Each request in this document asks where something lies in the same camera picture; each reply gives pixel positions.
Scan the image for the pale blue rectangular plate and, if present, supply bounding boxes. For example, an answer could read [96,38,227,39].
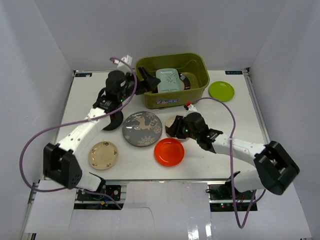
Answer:
[155,68,182,93]

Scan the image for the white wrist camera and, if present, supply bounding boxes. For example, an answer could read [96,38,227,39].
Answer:
[117,55,133,74]
[183,102,198,117]

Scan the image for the blue table label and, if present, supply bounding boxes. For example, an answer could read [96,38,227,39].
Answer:
[225,70,243,75]
[74,72,92,78]

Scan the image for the left blue table label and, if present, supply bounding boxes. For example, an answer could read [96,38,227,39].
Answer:
[74,72,92,78]

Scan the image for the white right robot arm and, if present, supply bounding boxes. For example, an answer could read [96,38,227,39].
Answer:
[165,112,300,200]

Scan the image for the cream plate with black patch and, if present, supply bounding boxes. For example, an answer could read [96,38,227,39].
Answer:
[165,115,189,143]

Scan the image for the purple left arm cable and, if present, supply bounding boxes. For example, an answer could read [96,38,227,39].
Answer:
[19,57,138,210]

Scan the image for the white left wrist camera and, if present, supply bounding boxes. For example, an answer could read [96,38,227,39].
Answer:
[117,55,133,74]

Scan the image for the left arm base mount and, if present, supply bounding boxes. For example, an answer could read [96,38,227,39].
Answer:
[74,183,124,211]

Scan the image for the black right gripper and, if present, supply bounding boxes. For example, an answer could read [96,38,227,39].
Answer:
[166,115,200,141]

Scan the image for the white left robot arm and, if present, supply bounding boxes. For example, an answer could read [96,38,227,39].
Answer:
[43,67,161,200]

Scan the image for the right blue table label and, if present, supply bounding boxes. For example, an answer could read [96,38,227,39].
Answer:
[225,70,243,75]

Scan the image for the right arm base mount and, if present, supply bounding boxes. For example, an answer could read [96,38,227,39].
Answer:
[205,177,254,213]

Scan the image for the grey reindeer plate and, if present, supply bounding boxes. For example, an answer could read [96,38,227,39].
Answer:
[122,111,163,148]

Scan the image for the cream plate with small motifs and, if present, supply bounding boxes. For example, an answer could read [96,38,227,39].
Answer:
[87,141,119,170]

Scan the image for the lime green plate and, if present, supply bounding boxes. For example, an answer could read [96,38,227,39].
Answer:
[208,81,235,102]

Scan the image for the black round plate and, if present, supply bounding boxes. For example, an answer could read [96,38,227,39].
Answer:
[103,111,124,131]

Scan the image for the olive green plastic bin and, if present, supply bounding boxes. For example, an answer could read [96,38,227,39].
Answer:
[135,52,210,109]

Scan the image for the orange plate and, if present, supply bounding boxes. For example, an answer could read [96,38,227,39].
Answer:
[154,138,185,168]

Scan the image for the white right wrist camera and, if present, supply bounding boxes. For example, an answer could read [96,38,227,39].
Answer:
[183,102,198,117]

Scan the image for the striped dark rim plate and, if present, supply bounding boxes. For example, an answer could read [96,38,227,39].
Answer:
[178,72,199,90]

